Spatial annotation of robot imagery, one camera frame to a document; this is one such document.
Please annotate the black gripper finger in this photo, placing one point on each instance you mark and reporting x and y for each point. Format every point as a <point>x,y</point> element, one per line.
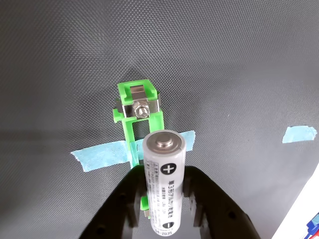
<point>219,211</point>
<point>117,211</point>

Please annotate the white AA battery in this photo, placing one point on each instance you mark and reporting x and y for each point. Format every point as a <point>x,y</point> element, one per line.
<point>164,179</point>

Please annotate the green battery holder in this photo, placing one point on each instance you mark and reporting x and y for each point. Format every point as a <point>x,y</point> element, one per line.
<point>129,119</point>

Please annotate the long blue tape strip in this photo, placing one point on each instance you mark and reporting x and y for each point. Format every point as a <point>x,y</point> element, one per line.
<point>104,155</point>

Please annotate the short blue tape strip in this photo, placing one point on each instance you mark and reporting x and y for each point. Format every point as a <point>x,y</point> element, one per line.
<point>299,134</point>

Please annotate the dark grey rubber mat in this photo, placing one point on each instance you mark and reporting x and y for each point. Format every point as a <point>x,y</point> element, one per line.
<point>224,62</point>

